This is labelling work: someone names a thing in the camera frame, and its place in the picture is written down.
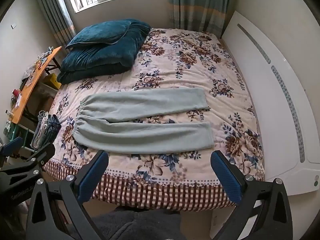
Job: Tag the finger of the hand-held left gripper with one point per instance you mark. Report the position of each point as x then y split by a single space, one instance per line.
41 156
11 147

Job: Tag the red container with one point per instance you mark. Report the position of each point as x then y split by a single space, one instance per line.
16 93

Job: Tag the person's dark fleece clothing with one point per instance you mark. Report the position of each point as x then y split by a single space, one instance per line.
137 225

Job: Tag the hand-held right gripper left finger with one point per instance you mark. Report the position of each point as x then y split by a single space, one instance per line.
93 173

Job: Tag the orange wooden folding table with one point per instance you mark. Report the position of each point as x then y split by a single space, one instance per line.
32 80

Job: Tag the grey-green curtain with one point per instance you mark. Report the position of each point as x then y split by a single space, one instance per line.
195 5
55 12

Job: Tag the light green pants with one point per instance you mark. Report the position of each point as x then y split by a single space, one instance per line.
140 105

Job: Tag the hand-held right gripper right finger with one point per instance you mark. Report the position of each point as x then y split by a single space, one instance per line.
225 173

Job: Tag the stack of folded clothes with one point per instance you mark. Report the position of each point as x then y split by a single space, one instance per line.
46 130

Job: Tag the teal folded duvet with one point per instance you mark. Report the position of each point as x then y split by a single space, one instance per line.
105 60

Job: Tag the yellow box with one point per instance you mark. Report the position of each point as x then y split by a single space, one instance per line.
51 81

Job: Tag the white headboard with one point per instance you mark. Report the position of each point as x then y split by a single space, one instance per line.
262 67

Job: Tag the teal pillow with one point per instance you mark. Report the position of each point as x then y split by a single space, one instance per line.
100 33

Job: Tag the floral blanket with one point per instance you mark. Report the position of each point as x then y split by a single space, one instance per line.
187 62

